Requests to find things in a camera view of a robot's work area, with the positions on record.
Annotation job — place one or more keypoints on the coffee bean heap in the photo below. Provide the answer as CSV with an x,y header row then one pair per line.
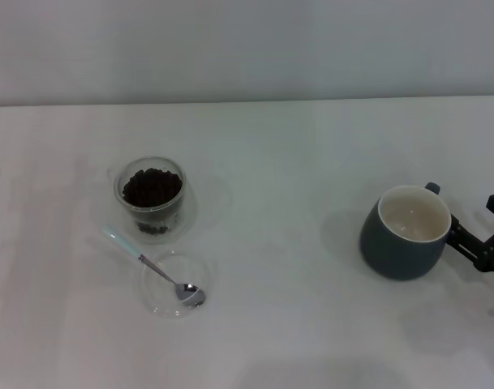
x,y
151,188

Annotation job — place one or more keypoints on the small clear glass dish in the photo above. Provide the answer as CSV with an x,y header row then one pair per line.
x,y
165,306

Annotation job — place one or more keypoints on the dark blue ceramic mug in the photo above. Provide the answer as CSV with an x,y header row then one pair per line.
x,y
392,259

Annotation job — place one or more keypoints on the double-walled glass cup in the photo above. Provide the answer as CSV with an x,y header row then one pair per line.
x,y
177,219

